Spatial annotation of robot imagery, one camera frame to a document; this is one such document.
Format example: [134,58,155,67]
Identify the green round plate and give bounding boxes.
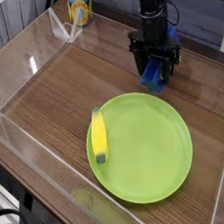
[86,92,194,204]

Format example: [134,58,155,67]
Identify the yellow labelled tin can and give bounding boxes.
[67,0,93,27]

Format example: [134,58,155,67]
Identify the blue plastic block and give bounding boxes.
[136,23,183,95]

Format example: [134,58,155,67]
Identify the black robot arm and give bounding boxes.
[128,0,181,85]

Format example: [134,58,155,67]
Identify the clear acrylic enclosure wall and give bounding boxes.
[0,7,224,224]

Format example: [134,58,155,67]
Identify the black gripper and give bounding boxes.
[128,27,181,85]

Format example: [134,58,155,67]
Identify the yellow toy banana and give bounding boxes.
[91,107,109,164]

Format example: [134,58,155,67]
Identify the black cable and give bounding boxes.
[0,207,29,224]

